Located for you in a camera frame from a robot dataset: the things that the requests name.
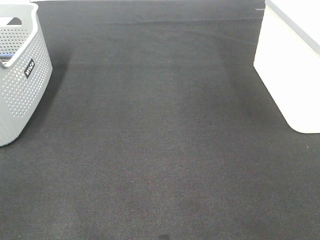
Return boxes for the white plastic storage bin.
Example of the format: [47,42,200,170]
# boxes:
[253,0,320,134]

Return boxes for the blue item inside grey basket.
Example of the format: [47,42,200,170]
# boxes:
[0,53,14,62]

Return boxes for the grey perforated plastic basket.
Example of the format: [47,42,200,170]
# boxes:
[0,0,53,146]

